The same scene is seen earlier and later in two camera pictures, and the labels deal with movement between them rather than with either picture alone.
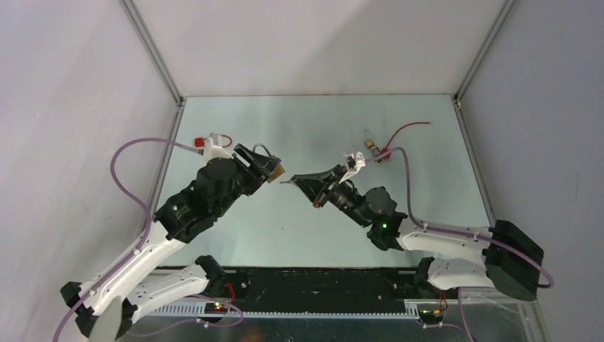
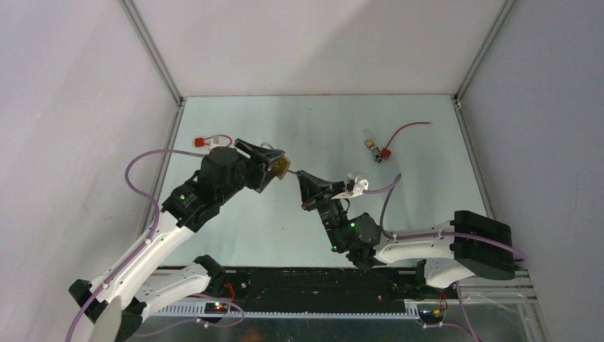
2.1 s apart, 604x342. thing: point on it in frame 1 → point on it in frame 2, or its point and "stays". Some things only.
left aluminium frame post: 152,49 stays
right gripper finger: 313,187 stays
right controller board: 429,316 stays
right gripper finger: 318,175 → 331,188
